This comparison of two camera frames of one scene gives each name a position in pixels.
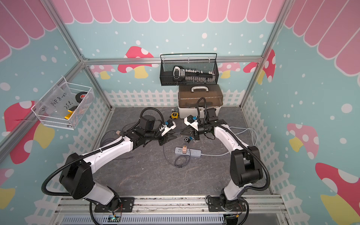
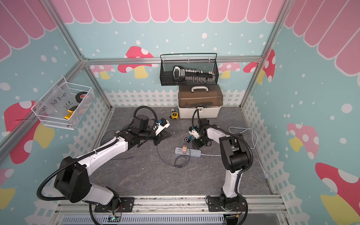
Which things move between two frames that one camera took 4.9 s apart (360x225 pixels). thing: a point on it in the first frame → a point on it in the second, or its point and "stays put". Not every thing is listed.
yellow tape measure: [174, 115] stays put
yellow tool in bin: [68, 116] stays put
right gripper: [193, 132] → [196, 144]
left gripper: [166, 138] stays put
